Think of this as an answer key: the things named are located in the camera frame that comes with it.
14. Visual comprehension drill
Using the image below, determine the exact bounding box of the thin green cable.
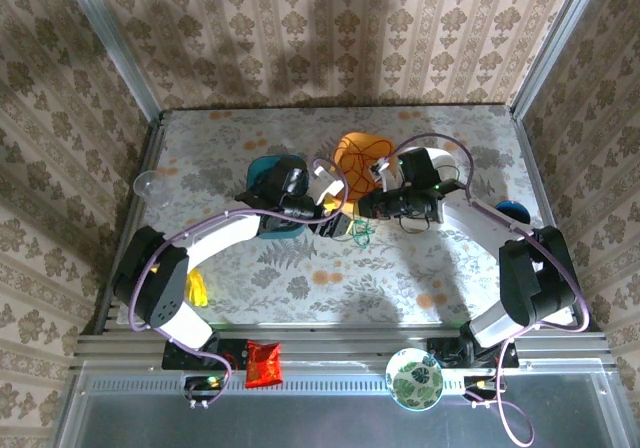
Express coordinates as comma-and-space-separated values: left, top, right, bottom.
349, 217, 377, 247

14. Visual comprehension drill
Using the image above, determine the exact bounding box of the thin black cable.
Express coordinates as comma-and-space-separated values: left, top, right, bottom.
398, 164, 461, 235

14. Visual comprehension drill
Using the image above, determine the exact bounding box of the teal plastic bin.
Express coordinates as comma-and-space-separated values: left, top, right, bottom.
247, 153, 307, 242

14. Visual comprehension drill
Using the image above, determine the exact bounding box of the orange plastic bin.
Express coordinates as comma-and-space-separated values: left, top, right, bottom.
333, 131, 399, 204

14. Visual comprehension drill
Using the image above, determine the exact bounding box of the floral table mat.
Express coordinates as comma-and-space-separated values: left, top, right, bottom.
117, 106, 556, 327

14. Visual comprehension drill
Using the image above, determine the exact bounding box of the blue round lid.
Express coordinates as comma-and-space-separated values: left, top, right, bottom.
494, 199, 531, 224

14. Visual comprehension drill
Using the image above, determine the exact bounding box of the yellow rubber toy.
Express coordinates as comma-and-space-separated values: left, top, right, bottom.
185, 267, 210, 309

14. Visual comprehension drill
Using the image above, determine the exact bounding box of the clear plastic cup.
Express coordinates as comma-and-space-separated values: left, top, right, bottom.
132, 170, 171, 209

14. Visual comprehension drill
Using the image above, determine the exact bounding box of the red foil snack packet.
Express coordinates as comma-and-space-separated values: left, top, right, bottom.
244, 340, 284, 389

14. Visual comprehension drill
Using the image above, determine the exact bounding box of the leaf print bowl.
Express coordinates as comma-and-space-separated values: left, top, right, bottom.
384, 347, 445, 412

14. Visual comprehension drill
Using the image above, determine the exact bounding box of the small black controller board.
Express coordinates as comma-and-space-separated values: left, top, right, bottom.
462, 375, 506, 399
182, 375, 229, 404

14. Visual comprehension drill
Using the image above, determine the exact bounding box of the grey sheet metal tray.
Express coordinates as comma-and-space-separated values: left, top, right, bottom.
52, 362, 636, 448

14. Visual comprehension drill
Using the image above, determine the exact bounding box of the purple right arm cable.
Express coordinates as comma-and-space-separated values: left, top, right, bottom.
392, 132, 591, 448

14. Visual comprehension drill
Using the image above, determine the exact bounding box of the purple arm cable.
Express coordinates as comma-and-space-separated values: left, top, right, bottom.
127, 156, 350, 412
392, 132, 591, 448

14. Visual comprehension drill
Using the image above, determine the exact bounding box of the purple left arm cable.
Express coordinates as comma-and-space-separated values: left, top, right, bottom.
127, 156, 350, 412

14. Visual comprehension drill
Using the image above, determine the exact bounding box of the aluminium extrusion table frame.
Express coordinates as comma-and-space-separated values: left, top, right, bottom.
69, 110, 619, 372

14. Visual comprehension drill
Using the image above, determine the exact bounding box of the white slotted cable duct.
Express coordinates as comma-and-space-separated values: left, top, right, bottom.
89, 375, 501, 395

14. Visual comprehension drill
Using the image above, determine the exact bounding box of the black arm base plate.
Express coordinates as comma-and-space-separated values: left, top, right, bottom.
162, 337, 251, 372
427, 337, 519, 369

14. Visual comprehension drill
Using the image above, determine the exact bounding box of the aluminium frame post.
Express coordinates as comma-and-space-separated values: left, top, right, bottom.
54, 0, 166, 124
510, 0, 610, 122

